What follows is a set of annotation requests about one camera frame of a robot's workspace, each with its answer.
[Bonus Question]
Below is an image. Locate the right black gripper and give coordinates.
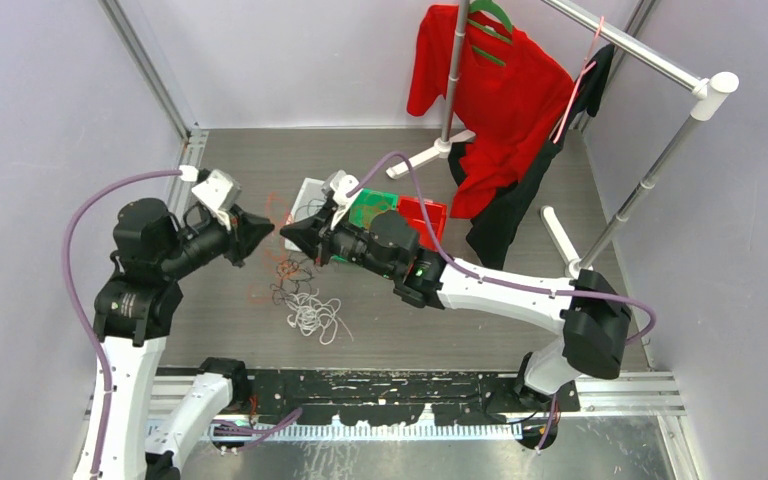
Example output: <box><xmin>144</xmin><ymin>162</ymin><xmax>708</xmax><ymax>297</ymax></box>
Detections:
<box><xmin>282</xmin><ymin>200</ymin><xmax>397</xmax><ymax>279</ymax></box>

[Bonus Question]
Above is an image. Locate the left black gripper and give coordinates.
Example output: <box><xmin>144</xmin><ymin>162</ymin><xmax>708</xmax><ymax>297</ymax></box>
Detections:
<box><xmin>158</xmin><ymin>204</ymin><xmax>274</xmax><ymax>279</ymax></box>

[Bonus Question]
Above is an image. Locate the white thin cable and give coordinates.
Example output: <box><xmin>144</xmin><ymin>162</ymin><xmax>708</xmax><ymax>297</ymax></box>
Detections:
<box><xmin>285</xmin><ymin>288</ymin><xmax>353</xmax><ymax>347</ymax></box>

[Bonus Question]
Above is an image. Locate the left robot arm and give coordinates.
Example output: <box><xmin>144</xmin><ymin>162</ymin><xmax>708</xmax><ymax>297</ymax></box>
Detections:
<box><xmin>91</xmin><ymin>198</ymin><xmax>274</xmax><ymax>479</ymax></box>

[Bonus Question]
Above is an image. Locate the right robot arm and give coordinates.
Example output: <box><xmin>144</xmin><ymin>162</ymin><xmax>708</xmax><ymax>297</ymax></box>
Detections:
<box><xmin>280</xmin><ymin>209</ymin><xmax>630</xmax><ymax>411</ymax></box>

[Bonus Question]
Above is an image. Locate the white plastic bin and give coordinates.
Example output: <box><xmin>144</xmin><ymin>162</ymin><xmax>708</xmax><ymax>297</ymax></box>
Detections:
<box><xmin>285</xmin><ymin>178</ymin><xmax>327</xmax><ymax>225</ymax></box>

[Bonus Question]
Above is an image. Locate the green plastic bin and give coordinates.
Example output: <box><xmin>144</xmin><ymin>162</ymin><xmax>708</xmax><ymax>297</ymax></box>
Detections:
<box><xmin>347</xmin><ymin>188</ymin><xmax>399</xmax><ymax>229</ymax></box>

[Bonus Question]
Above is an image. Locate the red plastic bin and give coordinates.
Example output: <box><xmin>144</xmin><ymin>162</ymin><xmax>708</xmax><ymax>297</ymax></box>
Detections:
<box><xmin>397</xmin><ymin>196</ymin><xmax>448</xmax><ymax>251</ymax></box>

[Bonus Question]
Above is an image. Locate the black t-shirt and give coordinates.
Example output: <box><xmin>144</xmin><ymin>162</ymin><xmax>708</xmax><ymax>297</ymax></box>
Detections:
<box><xmin>448</xmin><ymin>45</ymin><xmax>615</xmax><ymax>270</ymax></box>

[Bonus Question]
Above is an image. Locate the red t-shirt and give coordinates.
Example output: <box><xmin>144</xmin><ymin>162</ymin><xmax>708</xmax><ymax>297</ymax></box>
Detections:
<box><xmin>406</xmin><ymin>4</ymin><xmax>574</xmax><ymax>219</ymax></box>

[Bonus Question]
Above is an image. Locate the green clothes hanger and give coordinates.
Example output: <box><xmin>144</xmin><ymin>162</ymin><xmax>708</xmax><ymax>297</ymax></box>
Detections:
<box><xmin>467</xmin><ymin>0</ymin><xmax>514</xmax><ymax>45</ymax></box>

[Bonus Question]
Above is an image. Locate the pink clothes hanger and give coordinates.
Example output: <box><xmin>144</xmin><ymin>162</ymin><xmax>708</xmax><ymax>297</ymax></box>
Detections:
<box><xmin>552</xmin><ymin>16</ymin><xmax>605</xmax><ymax>144</ymax></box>

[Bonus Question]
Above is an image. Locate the metal clothes rack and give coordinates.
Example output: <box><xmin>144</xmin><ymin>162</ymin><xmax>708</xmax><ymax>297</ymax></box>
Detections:
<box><xmin>385</xmin><ymin>0</ymin><xmax>740</xmax><ymax>280</ymax></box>

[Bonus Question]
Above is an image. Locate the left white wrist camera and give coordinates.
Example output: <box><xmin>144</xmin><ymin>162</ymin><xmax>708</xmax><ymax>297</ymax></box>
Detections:
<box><xmin>191</xmin><ymin>169</ymin><xmax>241</xmax><ymax>231</ymax></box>

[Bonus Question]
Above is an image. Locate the aluminium frame rail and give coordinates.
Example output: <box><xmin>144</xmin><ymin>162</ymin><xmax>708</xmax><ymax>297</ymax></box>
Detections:
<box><xmin>84</xmin><ymin>370</ymin><xmax>687</xmax><ymax>444</ymax></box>

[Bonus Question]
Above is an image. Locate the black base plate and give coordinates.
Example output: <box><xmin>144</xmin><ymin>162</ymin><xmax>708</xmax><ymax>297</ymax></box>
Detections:
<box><xmin>221</xmin><ymin>369</ymin><xmax>549</xmax><ymax>427</ymax></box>

